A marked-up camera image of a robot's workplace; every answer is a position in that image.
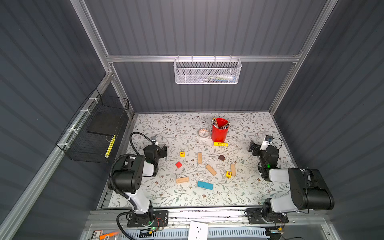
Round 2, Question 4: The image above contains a natural wood block diagonal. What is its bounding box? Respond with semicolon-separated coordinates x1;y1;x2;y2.
206;165;217;176

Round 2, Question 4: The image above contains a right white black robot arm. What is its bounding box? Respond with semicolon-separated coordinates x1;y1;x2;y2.
248;135;335;222

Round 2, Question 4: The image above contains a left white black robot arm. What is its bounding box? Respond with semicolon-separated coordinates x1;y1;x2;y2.
108;137;168;216

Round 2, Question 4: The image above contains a teal wooden block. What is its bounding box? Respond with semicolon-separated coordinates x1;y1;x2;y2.
197;181;214;190

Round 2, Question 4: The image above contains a small yellow cube right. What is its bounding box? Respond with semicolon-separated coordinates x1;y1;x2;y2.
226;171;232;179

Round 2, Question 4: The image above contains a yellow marker pen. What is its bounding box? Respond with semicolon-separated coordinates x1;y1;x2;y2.
214;142;229;147

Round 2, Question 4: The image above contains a yellow ruler in basket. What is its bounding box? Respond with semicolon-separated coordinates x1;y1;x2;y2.
105;135;117;159

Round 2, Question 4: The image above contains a clear tape roll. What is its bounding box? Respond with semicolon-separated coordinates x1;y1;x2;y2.
198;128;210;138

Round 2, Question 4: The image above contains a red pencil cup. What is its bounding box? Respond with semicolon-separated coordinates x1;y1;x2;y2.
211;118;230;143

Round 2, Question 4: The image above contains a black foam pad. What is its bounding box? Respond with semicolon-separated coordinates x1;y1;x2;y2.
87;112;121;137

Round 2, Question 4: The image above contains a floral table mat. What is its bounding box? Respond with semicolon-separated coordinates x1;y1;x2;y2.
127;112;295;207

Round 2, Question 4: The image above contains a white power socket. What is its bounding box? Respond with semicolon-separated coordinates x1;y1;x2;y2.
188;221;209;240

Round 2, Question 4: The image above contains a left black corrugated cable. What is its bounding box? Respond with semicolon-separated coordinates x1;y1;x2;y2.
107;131;157;240

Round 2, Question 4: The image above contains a black wire mesh basket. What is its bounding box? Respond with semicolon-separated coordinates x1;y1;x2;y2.
56;90;131;164

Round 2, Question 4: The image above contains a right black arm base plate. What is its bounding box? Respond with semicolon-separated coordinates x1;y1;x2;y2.
244;208;289;225

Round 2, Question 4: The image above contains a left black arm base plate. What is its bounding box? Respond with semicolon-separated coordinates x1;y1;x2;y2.
127;211;169;228

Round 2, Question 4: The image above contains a white wire mesh basket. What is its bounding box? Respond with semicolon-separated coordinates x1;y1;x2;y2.
173;58;242;85

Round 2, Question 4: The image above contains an orange tool handle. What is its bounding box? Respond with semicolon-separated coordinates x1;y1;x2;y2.
99;232;120;240

